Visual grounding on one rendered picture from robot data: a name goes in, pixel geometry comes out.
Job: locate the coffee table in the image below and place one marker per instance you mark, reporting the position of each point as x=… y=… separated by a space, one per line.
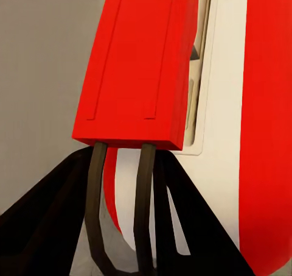
x=45 y=48

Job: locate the radio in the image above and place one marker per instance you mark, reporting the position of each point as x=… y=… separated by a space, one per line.
x=210 y=81

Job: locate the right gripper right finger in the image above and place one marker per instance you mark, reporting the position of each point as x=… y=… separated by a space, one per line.
x=213 y=252

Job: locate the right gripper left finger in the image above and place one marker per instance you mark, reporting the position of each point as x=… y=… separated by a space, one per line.
x=39 y=233

